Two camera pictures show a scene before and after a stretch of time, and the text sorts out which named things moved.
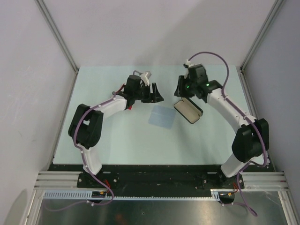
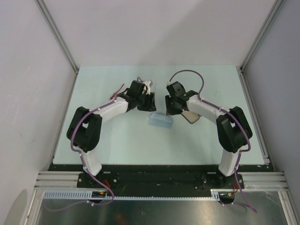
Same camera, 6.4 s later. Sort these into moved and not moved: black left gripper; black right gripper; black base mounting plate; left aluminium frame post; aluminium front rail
Moved: black right gripper; black left gripper
Not moved: black base mounting plate; aluminium front rail; left aluminium frame post
